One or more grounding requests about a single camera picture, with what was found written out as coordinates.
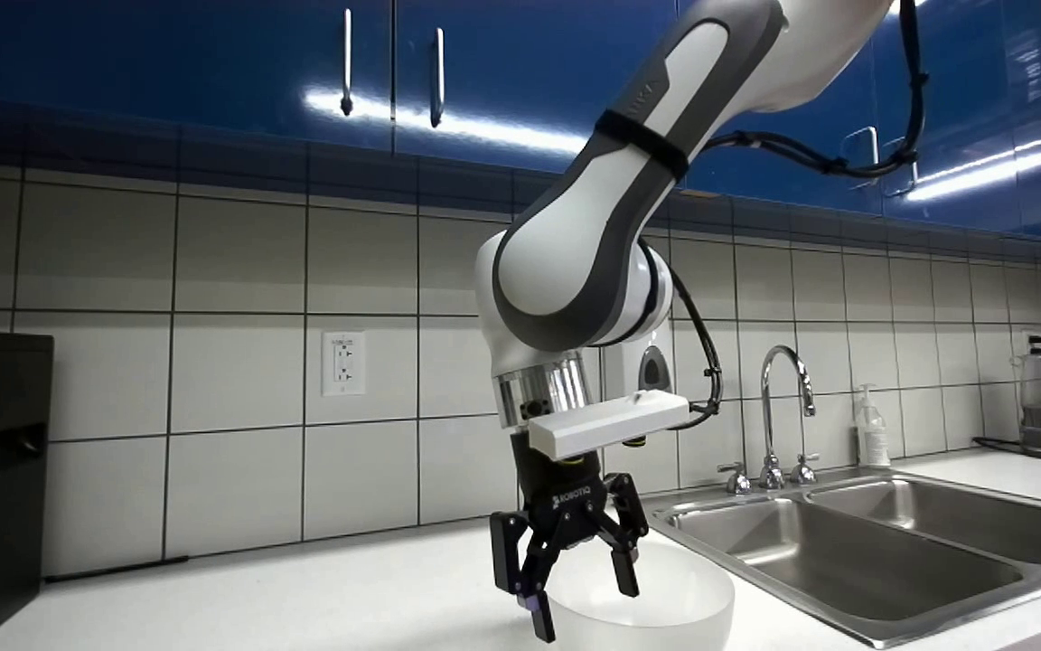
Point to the stainless steel double sink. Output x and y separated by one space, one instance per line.
881 559

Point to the blue glossy upper cabinets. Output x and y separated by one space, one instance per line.
526 82

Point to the clear soap bottle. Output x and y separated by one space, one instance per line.
870 430

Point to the white wall soap dispenser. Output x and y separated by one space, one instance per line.
639 366

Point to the silver cabinet handle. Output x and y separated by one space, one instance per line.
345 59
440 96

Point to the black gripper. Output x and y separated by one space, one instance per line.
562 505

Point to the white wall power outlet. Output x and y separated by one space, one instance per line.
345 363

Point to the translucent white plastic bowl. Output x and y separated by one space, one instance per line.
684 603

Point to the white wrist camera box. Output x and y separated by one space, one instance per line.
603 423

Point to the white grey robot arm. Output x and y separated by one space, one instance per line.
573 274

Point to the left silver cabinet handle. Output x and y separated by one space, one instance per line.
345 59

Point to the right silver cabinet handle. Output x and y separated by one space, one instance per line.
440 96

